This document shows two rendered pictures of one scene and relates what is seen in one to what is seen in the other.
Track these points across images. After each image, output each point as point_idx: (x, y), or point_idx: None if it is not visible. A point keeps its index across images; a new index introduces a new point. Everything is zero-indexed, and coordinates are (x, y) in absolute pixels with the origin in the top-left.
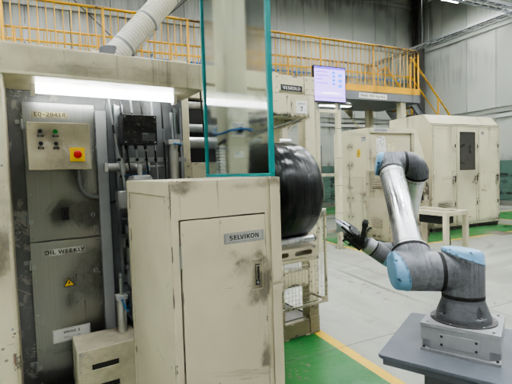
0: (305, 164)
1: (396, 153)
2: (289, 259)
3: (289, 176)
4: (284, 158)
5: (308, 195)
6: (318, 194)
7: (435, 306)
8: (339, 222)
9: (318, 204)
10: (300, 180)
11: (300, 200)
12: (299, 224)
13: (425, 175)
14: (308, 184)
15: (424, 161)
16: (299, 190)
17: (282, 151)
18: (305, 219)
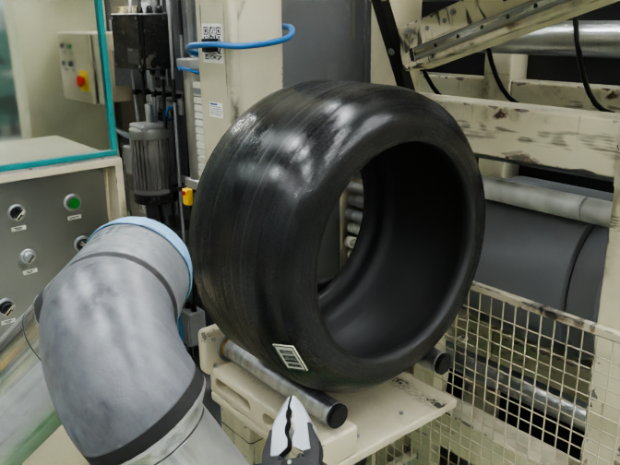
0: (239, 179)
1: (83, 249)
2: (251, 419)
3: (194, 201)
4: (220, 143)
5: (219, 277)
6: (241, 288)
7: None
8: (280, 412)
9: (246, 317)
10: (205, 224)
11: (203, 280)
12: (241, 345)
13: (67, 435)
14: (218, 244)
15: (55, 357)
16: (197, 249)
17: (241, 119)
18: (244, 343)
